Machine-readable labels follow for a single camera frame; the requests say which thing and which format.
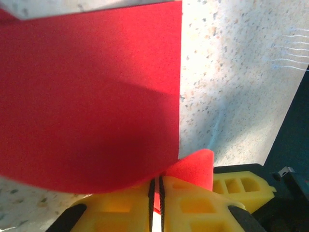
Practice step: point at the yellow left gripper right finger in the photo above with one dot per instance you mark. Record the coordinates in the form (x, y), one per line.
(205, 217)

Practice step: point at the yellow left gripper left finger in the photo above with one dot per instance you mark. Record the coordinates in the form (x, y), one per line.
(116, 212)

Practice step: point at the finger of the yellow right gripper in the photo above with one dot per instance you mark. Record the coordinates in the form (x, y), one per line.
(263, 193)

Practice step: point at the red square paper sheet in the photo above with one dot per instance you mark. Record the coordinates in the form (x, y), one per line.
(84, 84)

